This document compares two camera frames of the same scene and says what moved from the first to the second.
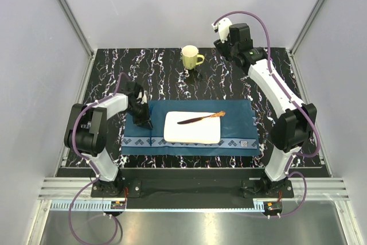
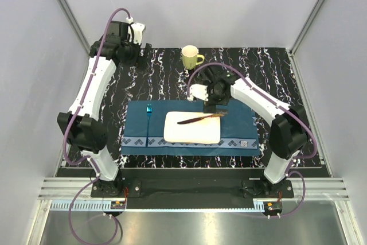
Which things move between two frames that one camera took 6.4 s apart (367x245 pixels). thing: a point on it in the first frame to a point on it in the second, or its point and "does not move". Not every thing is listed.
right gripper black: x=221 y=47 to x=211 y=108
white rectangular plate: x=206 y=131 does not move
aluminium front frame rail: x=66 y=188 does not move
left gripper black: x=143 y=121 to x=141 y=61
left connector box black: x=118 y=205 does not move
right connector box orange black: x=273 y=208 does not move
